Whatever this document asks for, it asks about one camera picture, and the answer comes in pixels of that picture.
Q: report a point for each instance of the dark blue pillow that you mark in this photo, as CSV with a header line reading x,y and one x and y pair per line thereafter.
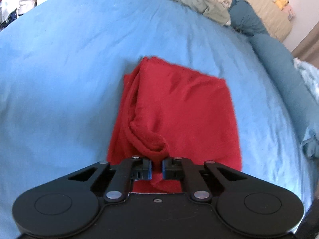
x,y
281,79

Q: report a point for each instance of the beige curtain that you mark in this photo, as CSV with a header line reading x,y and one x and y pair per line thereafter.
x,y
307,44

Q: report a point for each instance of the red knit sweater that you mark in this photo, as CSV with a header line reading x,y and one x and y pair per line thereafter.
x,y
184,109

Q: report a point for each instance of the white shelf unit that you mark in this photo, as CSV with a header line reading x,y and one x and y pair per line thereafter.
x,y
15,5

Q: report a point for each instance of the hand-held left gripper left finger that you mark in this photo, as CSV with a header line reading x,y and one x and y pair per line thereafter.
x,y
149,169

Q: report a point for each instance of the grey-green folded cloth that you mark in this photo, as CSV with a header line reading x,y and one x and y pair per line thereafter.
x,y
194,0

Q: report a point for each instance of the teal pillow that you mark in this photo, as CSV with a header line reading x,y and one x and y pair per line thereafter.
x,y
246,17

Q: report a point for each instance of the blue bed sheet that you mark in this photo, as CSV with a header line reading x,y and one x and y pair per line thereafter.
x,y
62,92

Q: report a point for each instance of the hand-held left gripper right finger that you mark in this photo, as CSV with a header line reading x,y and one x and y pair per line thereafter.
x,y
164,169

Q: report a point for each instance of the pale blue blanket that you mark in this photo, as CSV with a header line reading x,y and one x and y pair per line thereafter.
x,y
309,77

